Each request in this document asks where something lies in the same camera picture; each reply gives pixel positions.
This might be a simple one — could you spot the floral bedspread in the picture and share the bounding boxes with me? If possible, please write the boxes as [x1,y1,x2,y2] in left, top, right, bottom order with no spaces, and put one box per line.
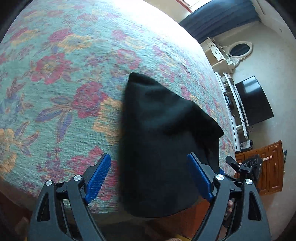
[1,1,234,214]

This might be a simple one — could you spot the black flat television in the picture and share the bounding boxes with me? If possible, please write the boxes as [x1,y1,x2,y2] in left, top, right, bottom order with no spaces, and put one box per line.
[235,76,274,126]

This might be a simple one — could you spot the black pants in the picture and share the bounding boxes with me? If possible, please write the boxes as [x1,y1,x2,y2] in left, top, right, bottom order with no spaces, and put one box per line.
[118,73,224,218]

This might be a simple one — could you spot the person's right hand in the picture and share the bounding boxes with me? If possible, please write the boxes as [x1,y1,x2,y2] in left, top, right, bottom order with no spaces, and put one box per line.
[224,199,233,217]

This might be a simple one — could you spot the white tv stand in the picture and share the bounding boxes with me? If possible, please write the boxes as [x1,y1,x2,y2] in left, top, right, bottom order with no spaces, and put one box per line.
[215,72,253,153]

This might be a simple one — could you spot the white vanity dresser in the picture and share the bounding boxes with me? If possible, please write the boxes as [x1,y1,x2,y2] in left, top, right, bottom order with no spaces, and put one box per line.
[201,37,235,76]

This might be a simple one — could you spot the brown wooden cabinet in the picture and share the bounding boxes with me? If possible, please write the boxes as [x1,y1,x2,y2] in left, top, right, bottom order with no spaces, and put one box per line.
[235,140,284,195]

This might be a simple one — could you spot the oval vanity mirror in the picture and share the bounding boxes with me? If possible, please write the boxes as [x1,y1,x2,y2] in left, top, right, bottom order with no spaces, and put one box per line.
[223,41,253,67]

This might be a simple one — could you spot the dark blue right curtain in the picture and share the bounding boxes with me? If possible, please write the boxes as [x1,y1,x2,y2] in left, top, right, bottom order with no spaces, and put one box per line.
[179,0,260,43]

